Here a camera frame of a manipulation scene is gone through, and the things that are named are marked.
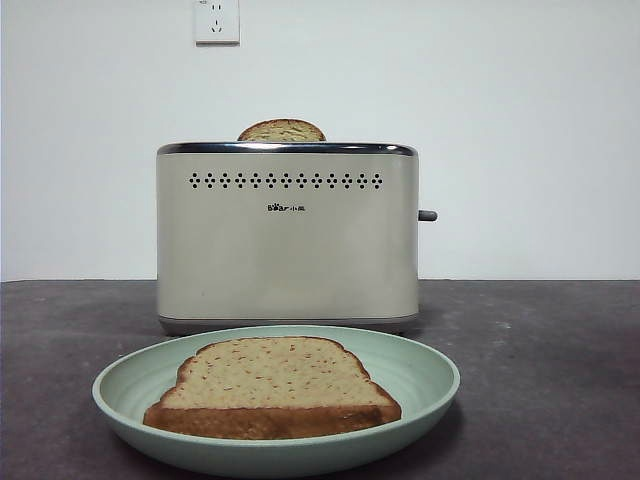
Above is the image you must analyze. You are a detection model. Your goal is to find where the pale green round plate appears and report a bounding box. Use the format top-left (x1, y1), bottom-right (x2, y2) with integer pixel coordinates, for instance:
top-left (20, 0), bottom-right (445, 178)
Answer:
top-left (91, 324), bottom-right (461, 465)

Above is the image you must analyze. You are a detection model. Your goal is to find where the toast slice with flecked face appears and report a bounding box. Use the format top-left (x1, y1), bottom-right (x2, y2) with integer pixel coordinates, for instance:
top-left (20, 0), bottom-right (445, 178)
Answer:
top-left (142, 336), bottom-right (403, 441)

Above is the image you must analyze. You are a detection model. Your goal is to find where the beige toaster with chrome top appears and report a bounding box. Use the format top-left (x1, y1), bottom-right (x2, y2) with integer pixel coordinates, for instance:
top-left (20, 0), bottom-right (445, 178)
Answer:
top-left (154, 141), bottom-right (439, 337)

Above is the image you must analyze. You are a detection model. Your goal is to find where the toast slice with peeling crust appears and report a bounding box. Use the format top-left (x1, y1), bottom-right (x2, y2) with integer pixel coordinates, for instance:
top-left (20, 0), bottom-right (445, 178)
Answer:
top-left (236, 118), bottom-right (328, 143)

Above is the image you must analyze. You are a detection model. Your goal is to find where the white wall socket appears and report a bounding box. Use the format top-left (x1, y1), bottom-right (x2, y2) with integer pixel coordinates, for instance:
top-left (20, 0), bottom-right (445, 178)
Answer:
top-left (193, 0), bottom-right (241, 48)

